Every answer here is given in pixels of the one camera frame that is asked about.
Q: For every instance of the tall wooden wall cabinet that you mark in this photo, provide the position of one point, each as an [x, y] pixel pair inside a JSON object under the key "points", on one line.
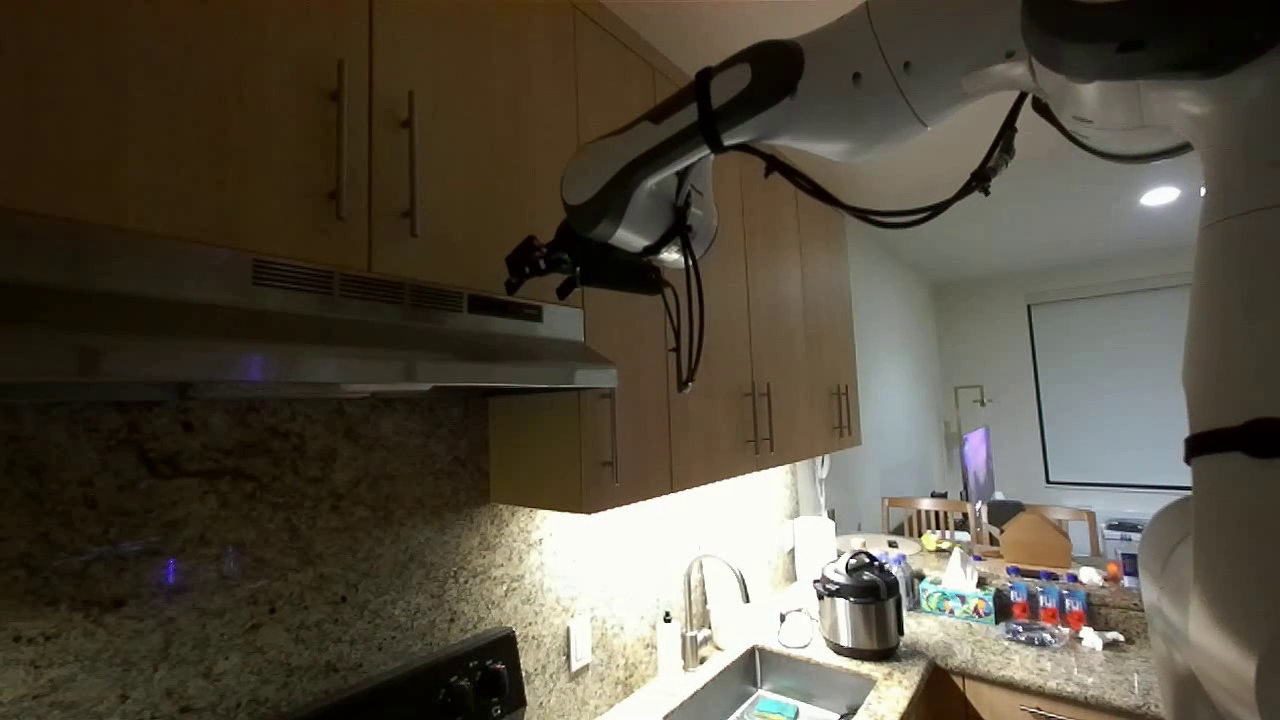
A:
{"points": [[774, 323]]}

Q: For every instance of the chrome kitchen faucet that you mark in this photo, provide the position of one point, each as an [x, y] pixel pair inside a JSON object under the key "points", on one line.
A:
{"points": [[694, 612]]}

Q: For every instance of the teal tissue box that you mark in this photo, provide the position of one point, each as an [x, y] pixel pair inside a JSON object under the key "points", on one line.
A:
{"points": [[959, 600]]}

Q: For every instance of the stainless steel sink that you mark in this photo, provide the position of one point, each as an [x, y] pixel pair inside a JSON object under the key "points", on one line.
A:
{"points": [[803, 678]]}

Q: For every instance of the wooden chair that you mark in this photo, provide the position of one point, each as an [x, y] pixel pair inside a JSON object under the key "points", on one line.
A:
{"points": [[935, 522], [1075, 530]]}

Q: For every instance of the purple lit panel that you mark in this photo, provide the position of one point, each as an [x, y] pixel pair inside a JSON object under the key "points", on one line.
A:
{"points": [[977, 465]]}

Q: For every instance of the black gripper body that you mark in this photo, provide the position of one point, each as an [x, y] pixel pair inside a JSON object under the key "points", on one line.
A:
{"points": [[620, 263]]}

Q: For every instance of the stainless steel range hood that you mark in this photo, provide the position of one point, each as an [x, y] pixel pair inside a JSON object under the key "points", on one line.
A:
{"points": [[267, 345]]}

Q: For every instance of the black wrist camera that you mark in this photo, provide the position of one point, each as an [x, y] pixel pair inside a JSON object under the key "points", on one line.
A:
{"points": [[629, 285]]}

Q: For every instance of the white soap bottle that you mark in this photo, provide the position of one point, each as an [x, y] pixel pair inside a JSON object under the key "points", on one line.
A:
{"points": [[670, 646]]}

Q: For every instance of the blue sponge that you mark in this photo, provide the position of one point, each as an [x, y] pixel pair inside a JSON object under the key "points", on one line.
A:
{"points": [[767, 704]]}

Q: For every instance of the small clear glass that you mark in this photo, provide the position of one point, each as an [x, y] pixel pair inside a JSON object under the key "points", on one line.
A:
{"points": [[797, 628]]}

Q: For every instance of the blue red carton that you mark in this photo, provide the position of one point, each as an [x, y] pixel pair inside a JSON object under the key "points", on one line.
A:
{"points": [[1049, 600], [1078, 600], [1022, 596]]}

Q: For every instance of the silver black pressure cooker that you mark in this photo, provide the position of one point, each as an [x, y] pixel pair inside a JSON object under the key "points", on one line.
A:
{"points": [[860, 612]]}

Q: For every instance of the wooden upper cabinet door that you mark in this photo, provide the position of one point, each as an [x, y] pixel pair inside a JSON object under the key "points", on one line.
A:
{"points": [[465, 135], [161, 123]]}

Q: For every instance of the white wall outlet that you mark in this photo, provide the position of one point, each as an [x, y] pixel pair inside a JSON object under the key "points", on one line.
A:
{"points": [[582, 646]]}

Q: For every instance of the white window blind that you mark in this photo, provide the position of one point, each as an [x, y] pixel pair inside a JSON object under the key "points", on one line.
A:
{"points": [[1107, 385]]}

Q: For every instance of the wooden base cabinet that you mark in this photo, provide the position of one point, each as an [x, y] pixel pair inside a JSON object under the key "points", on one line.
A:
{"points": [[1014, 701]]}

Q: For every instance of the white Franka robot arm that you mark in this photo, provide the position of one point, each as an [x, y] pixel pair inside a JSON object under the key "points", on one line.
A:
{"points": [[865, 66]]}

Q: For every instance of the grey bottle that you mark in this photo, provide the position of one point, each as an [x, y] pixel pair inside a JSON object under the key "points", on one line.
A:
{"points": [[903, 572]]}

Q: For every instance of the round ceiling light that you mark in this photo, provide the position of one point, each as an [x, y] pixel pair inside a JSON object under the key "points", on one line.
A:
{"points": [[1161, 196]]}

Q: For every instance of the round brown board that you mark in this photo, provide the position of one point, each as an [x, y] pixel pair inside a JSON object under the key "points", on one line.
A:
{"points": [[1037, 541]]}

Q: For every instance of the flat blue white package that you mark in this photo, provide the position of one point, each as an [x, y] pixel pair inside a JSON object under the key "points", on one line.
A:
{"points": [[1041, 633]]}

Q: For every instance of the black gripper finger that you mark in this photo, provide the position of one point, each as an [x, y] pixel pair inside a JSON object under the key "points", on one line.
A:
{"points": [[569, 263], [529, 263]]}

